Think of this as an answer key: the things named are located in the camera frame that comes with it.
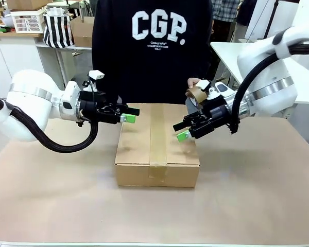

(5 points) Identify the white upright panel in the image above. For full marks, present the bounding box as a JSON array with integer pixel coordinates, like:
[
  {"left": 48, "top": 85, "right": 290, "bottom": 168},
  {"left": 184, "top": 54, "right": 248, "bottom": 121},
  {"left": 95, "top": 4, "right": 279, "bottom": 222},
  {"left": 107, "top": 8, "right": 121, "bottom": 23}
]
[{"left": 246, "top": 0, "right": 298, "bottom": 41}]

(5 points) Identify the brown packing tape strip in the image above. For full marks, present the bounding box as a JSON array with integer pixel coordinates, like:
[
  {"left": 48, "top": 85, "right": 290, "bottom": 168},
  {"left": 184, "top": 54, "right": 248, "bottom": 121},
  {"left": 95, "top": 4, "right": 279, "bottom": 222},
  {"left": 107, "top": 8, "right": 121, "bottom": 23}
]
[{"left": 148, "top": 103, "right": 169, "bottom": 184}]

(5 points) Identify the right arm black cable bundle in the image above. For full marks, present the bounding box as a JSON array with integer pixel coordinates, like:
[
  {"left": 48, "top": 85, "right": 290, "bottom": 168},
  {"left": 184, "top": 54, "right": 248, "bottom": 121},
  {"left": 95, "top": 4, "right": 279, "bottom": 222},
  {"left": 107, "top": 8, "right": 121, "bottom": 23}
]
[{"left": 229, "top": 43, "right": 309, "bottom": 135}]

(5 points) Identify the flat background cardboard box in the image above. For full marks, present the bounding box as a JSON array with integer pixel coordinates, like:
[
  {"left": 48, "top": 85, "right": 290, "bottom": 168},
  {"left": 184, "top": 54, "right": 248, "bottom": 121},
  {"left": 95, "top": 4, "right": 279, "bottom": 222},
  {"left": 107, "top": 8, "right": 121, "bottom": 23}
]
[{"left": 6, "top": 0, "right": 54, "bottom": 11}]

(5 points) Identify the arm black cable bundle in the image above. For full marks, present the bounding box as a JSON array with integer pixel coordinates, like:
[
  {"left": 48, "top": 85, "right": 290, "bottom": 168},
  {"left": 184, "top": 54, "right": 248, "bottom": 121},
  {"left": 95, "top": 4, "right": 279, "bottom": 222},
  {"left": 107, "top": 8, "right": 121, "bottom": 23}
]
[
  {"left": 229, "top": 43, "right": 309, "bottom": 135},
  {"left": 0, "top": 93, "right": 100, "bottom": 154}
]

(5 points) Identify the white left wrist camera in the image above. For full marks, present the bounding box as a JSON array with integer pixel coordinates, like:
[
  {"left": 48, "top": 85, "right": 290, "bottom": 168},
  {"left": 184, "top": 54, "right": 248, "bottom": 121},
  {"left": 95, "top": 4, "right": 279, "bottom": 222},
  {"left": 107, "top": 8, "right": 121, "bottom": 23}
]
[{"left": 88, "top": 69, "right": 105, "bottom": 80}]

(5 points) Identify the white background table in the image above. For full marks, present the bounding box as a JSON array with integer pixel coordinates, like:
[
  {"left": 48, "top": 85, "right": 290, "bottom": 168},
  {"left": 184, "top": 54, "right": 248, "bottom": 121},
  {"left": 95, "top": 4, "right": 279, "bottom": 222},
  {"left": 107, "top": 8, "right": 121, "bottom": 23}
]
[{"left": 210, "top": 41, "right": 309, "bottom": 105}]

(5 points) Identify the open background cardboard box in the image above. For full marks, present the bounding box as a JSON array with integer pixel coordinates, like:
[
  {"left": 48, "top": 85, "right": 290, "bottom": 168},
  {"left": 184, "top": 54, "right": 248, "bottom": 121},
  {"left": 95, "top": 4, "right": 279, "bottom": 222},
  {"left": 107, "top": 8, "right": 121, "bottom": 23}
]
[{"left": 70, "top": 15, "right": 95, "bottom": 48}]

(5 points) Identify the white bowl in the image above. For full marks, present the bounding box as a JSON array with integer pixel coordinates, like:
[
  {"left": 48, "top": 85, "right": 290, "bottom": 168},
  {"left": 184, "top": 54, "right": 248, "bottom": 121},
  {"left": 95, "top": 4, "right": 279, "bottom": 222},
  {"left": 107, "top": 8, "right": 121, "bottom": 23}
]
[{"left": 0, "top": 15, "right": 15, "bottom": 28}]

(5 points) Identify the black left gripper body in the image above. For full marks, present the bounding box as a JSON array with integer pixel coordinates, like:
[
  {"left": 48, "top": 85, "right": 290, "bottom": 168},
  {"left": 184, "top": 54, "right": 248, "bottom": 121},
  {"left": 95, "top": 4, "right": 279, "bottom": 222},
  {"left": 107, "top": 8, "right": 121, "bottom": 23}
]
[{"left": 78, "top": 90, "right": 124, "bottom": 125}]

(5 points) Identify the person in black sweatshirt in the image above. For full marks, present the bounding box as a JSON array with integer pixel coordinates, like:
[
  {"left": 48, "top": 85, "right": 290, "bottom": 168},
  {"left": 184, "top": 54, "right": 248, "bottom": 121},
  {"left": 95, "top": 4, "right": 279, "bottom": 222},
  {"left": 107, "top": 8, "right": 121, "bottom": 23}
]
[{"left": 91, "top": 0, "right": 214, "bottom": 105}]

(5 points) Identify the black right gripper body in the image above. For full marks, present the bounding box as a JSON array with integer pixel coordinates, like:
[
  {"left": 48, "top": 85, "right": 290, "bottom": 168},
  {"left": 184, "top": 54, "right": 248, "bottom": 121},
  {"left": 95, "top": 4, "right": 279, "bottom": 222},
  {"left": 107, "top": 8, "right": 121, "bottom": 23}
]
[{"left": 192, "top": 95, "right": 232, "bottom": 139}]

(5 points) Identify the white cabinet with wood top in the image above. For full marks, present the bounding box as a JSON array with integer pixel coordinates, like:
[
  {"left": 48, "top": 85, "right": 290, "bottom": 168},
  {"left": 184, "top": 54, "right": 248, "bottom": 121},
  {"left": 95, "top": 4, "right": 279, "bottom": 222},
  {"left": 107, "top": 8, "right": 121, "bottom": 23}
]
[{"left": 0, "top": 32, "right": 46, "bottom": 100}]

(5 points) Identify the brown packing tape roll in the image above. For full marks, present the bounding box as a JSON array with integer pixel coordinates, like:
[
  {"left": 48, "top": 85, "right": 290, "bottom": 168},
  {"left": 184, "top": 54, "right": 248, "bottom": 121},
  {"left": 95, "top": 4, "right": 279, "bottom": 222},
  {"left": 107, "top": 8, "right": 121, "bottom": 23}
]
[{"left": 185, "top": 86, "right": 209, "bottom": 107}]

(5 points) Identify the white plastic basket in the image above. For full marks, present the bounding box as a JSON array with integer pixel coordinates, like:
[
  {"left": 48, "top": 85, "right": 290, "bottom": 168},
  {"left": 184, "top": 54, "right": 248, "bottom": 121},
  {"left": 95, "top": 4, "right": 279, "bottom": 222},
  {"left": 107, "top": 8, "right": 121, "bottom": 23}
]
[{"left": 10, "top": 10, "right": 46, "bottom": 34}]

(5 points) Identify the person's left hand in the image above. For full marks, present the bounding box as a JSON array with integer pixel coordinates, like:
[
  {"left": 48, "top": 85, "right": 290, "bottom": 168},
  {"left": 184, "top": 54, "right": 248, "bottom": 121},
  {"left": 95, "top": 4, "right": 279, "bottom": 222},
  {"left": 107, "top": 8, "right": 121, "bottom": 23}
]
[{"left": 187, "top": 78, "right": 204, "bottom": 90}]

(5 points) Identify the person in plaid shirt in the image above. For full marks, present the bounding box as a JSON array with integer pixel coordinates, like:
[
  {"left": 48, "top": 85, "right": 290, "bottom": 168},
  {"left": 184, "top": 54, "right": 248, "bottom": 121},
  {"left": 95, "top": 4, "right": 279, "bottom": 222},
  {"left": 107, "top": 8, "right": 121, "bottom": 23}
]
[{"left": 211, "top": 0, "right": 244, "bottom": 24}]

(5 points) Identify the left arm black cable bundle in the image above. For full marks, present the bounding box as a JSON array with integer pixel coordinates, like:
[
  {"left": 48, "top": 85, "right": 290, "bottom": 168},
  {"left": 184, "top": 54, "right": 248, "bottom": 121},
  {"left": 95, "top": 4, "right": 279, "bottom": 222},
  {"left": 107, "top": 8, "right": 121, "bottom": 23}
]
[{"left": 0, "top": 93, "right": 100, "bottom": 154}]

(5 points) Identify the brown cardboard box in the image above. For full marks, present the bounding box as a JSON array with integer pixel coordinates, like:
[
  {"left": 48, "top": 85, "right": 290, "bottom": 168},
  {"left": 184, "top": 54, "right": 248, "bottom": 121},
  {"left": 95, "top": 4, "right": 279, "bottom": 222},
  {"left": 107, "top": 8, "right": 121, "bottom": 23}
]
[{"left": 114, "top": 102, "right": 201, "bottom": 188}]

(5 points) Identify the black white striped bag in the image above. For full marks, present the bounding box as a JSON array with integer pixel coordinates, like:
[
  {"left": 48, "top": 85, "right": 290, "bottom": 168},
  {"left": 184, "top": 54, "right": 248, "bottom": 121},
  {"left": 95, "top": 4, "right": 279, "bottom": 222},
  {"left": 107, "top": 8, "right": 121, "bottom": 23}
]
[{"left": 43, "top": 13, "right": 75, "bottom": 49}]

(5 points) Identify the black thin pole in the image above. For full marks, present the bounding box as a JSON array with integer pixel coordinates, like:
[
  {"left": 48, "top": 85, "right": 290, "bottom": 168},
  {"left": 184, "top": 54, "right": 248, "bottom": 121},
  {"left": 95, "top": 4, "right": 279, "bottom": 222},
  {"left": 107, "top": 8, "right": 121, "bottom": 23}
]
[{"left": 268, "top": 0, "right": 279, "bottom": 28}]

